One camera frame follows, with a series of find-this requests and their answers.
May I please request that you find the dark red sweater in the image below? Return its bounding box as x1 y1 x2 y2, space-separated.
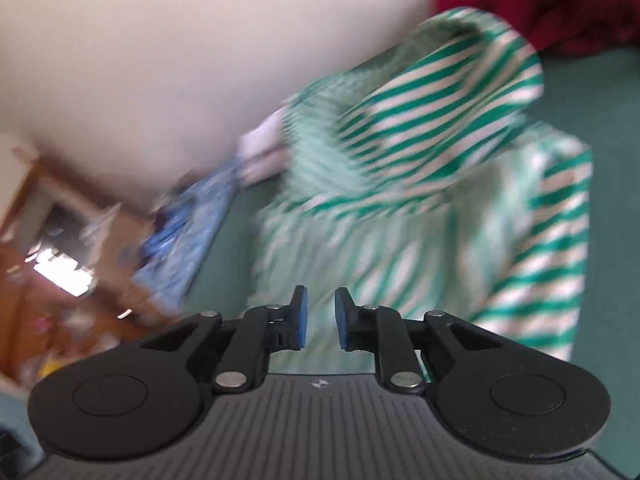
434 0 640 57

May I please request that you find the dark green table cover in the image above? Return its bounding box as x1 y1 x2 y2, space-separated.
190 45 640 480

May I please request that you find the white folded shirt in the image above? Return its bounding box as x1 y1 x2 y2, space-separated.
237 110 291 186

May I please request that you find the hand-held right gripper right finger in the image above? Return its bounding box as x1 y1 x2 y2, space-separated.
334 286 506 395

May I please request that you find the green striped shirt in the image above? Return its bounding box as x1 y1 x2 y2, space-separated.
255 7 593 381

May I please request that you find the blue patterned cloth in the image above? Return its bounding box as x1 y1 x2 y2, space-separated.
135 155 241 311

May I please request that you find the wooden cabinet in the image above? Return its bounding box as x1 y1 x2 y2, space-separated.
0 155 151 376

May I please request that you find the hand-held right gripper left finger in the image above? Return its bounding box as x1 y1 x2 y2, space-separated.
140 285 311 395

